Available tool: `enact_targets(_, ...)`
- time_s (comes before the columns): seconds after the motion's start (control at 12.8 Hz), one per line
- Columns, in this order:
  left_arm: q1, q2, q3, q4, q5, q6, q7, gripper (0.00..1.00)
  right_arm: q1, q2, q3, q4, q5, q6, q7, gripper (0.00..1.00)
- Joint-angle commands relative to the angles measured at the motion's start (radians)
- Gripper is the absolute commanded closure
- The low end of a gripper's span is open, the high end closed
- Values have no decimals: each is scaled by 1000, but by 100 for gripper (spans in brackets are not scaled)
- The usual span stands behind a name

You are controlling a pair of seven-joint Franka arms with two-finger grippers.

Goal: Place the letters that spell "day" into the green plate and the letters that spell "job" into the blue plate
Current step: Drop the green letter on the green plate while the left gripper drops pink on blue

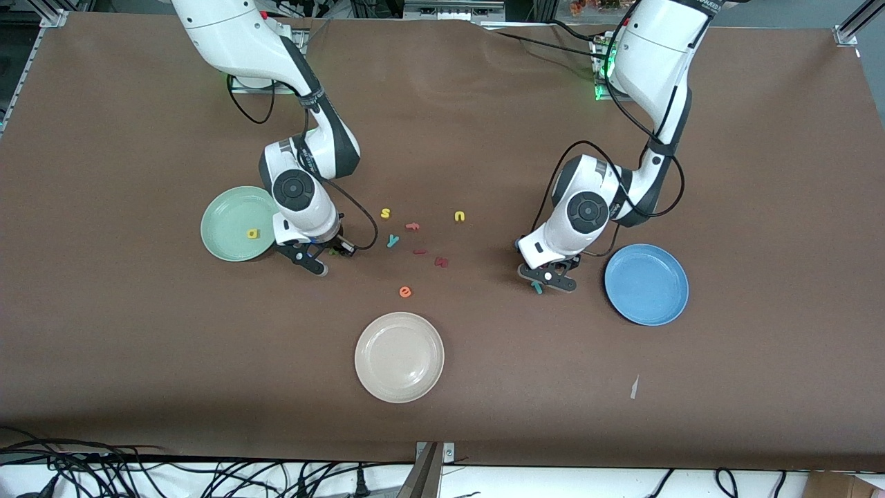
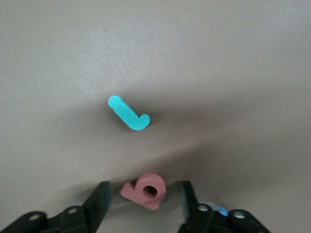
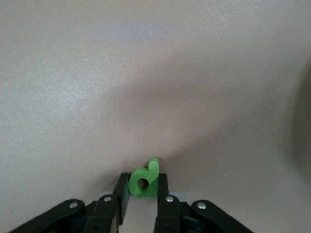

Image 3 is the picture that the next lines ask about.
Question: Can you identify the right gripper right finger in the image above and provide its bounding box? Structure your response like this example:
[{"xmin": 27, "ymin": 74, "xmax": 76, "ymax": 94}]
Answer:
[{"xmin": 153, "ymin": 173, "xmax": 253, "ymax": 233}]

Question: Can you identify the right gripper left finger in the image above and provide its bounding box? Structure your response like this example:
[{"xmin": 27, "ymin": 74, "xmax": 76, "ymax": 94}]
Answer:
[{"xmin": 9, "ymin": 173, "xmax": 131, "ymax": 233}]

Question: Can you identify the green foam letter p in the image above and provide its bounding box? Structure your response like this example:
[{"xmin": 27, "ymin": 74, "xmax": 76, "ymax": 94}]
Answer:
[{"xmin": 128, "ymin": 157, "xmax": 161, "ymax": 199}]

